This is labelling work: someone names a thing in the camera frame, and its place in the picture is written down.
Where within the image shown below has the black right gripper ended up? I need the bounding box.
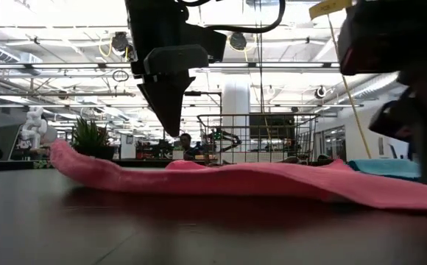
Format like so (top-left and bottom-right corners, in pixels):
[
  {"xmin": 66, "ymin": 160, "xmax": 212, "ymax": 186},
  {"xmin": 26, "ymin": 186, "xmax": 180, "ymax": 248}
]
[{"xmin": 336, "ymin": 0, "xmax": 427, "ymax": 144}]

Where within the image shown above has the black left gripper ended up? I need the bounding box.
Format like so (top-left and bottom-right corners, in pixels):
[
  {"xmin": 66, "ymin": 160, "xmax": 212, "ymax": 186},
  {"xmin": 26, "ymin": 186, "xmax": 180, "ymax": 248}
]
[{"xmin": 124, "ymin": 0, "xmax": 228, "ymax": 138}]

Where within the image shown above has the light blue microfiber towel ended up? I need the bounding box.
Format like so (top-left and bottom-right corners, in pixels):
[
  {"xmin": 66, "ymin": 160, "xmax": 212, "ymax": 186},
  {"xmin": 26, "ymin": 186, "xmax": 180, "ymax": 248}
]
[{"xmin": 347, "ymin": 158, "xmax": 423, "ymax": 182}]

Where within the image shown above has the pink microfiber towel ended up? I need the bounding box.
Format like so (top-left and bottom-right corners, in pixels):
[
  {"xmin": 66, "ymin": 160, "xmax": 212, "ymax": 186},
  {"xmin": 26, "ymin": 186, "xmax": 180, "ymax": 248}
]
[{"xmin": 49, "ymin": 138, "xmax": 427, "ymax": 214}]

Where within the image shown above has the person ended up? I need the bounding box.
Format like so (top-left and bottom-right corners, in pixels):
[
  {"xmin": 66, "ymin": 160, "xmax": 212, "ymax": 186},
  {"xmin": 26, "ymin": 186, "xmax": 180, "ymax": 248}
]
[{"xmin": 178, "ymin": 132, "xmax": 201, "ymax": 161}]

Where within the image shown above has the white building column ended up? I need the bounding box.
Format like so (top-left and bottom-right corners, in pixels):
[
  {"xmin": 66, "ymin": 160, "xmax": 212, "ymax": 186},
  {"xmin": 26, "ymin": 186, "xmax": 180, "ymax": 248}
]
[{"xmin": 222, "ymin": 79, "xmax": 252, "ymax": 165}]

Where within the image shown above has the small potted green plant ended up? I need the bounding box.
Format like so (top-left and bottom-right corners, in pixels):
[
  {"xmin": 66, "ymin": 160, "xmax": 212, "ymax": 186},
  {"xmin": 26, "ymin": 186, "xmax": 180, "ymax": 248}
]
[{"xmin": 33, "ymin": 116, "xmax": 116, "ymax": 170}]

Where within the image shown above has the black monitor screen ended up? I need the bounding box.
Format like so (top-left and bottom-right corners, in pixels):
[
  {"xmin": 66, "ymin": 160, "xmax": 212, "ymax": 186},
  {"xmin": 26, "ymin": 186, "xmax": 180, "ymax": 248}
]
[{"xmin": 249, "ymin": 114, "xmax": 296, "ymax": 140}]

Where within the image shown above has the yellow label tag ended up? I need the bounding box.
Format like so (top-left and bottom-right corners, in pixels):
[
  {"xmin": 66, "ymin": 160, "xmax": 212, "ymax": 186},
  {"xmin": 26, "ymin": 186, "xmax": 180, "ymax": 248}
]
[{"xmin": 308, "ymin": 0, "xmax": 354, "ymax": 21}]

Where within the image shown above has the yellow hanging cable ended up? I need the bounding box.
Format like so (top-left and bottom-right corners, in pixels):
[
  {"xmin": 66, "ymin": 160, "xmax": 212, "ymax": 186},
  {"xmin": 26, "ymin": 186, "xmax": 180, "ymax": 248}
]
[{"xmin": 340, "ymin": 73, "xmax": 373, "ymax": 160}]

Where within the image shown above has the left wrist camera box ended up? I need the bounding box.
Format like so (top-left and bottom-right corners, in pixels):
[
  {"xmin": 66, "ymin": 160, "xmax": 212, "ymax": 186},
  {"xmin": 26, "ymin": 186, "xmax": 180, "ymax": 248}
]
[{"xmin": 142, "ymin": 43, "xmax": 210, "ymax": 77}]

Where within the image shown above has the bronze wire basket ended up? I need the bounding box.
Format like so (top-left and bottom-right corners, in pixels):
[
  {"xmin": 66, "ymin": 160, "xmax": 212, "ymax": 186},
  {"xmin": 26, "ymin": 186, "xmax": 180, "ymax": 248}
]
[{"xmin": 197, "ymin": 113, "xmax": 321, "ymax": 166}]

